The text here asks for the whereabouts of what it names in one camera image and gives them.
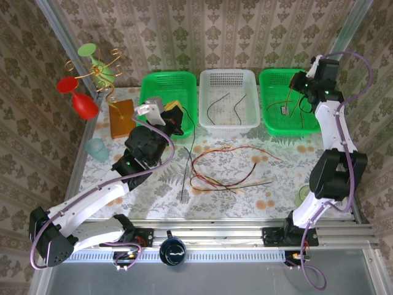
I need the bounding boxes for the translucent green cup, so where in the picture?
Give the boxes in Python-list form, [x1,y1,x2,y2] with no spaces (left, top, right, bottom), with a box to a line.
[294,185,310,207]

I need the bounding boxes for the dark blue mug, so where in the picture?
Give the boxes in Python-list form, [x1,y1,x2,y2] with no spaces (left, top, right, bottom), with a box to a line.
[158,230,187,266]

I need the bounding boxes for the small black electronics board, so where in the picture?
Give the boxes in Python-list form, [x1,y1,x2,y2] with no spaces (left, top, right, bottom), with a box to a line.
[284,250,311,272]
[112,249,141,273]

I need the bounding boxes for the white plastic basket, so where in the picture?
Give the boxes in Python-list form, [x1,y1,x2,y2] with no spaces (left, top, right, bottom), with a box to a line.
[198,69,261,135]

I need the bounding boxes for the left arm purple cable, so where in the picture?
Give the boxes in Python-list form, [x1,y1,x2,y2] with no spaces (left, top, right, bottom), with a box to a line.
[30,115,176,272]

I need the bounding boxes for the red cable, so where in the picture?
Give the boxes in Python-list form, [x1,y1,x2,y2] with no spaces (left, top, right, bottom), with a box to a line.
[265,100,294,111]
[192,162,257,189]
[190,146,281,194]

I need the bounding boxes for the dark brown cable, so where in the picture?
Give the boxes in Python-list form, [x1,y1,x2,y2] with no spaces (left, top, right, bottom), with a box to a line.
[225,180,274,194]

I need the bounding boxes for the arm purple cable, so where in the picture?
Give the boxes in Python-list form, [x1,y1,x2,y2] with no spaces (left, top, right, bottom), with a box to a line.
[30,115,176,272]
[299,50,375,291]

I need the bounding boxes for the gold wire stand wooden base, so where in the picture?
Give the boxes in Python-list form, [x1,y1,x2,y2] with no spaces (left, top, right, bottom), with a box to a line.
[64,47,138,140]

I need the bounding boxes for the white slotted cable duct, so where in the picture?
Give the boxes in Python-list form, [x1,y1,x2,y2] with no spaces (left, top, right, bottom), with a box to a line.
[69,246,288,264]

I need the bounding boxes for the wires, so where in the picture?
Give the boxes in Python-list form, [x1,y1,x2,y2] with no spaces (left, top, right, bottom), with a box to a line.
[287,87,306,128]

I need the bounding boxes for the yellow cable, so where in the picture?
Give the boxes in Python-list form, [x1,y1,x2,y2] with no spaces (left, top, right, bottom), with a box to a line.
[190,146,236,185]
[189,177,267,195]

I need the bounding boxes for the frosted blue cup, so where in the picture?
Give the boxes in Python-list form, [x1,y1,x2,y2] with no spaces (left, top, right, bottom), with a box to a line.
[85,138,110,163]

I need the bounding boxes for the aluminium frame post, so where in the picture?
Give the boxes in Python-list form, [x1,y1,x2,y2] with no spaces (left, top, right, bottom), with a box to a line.
[315,0,375,90]
[34,0,104,99]

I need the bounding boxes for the green wine glass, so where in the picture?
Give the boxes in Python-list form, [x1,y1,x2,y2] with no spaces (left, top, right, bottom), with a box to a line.
[77,42,116,90]

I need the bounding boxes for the red wine glass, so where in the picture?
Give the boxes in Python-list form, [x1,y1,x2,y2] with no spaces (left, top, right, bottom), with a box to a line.
[56,76,99,120]

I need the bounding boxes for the green plastic basket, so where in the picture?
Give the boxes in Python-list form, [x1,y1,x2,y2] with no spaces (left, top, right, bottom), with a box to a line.
[137,71,198,140]
[259,68,322,137]

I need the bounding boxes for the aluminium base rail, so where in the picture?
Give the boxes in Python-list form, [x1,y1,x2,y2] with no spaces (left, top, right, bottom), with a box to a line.
[85,217,380,249]

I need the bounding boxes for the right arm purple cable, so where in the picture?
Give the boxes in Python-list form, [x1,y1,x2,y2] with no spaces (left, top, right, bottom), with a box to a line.
[299,50,375,291]

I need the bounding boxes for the black cable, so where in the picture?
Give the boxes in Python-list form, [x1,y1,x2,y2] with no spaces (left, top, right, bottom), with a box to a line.
[234,93,248,124]
[179,106,197,202]
[208,93,230,124]

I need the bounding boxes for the floral tablecloth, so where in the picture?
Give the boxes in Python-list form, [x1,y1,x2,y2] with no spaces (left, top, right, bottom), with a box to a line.
[80,86,354,219]

